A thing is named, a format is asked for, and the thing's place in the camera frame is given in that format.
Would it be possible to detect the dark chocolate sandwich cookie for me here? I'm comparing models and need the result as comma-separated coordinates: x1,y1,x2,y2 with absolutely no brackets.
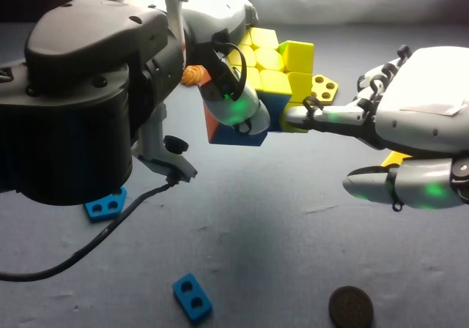
328,285,374,328

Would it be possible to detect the orange swirl cookie toy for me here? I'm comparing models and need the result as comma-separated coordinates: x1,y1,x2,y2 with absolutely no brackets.
180,65,204,87

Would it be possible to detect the grey table cloth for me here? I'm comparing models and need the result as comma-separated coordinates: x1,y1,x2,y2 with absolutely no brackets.
0,20,469,328

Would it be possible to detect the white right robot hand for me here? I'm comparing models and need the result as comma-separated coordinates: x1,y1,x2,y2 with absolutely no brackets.
284,45,469,212

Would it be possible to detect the yellow pentagon block with holes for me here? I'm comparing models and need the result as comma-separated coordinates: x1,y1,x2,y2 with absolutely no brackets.
309,74,340,105

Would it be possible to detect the blue two-hole rectangular block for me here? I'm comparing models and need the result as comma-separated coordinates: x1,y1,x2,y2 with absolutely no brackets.
172,272,213,324

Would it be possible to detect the yellow rectangular block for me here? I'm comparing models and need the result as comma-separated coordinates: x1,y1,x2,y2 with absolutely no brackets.
380,151,411,168

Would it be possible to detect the black camera cable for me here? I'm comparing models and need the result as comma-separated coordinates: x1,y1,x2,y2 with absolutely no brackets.
0,179,180,283

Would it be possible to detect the blue pentagon block with holes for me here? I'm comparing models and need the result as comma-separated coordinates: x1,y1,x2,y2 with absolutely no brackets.
83,186,128,223

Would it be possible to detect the Rubik's cube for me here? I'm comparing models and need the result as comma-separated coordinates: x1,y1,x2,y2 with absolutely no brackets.
197,26,316,148

